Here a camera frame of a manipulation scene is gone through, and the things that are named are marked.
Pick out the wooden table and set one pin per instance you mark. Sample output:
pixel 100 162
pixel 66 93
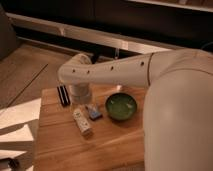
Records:
pixel 61 147

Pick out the metal rail frame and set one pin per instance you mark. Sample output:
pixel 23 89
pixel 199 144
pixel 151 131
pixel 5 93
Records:
pixel 89 35

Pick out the white paper sheets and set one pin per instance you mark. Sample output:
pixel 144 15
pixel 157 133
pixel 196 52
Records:
pixel 18 131

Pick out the blue sponge block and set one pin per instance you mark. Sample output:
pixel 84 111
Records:
pixel 93 111

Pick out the white plastic bottle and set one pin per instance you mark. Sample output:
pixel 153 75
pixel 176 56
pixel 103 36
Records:
pixel 82 122

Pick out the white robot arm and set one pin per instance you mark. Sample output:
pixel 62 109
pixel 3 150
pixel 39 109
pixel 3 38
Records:
pixel 178 106

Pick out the black rectangular box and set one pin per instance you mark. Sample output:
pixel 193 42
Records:
pixel 63 96

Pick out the green ceramic bowl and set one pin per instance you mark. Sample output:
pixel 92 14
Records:
pixel 120 106

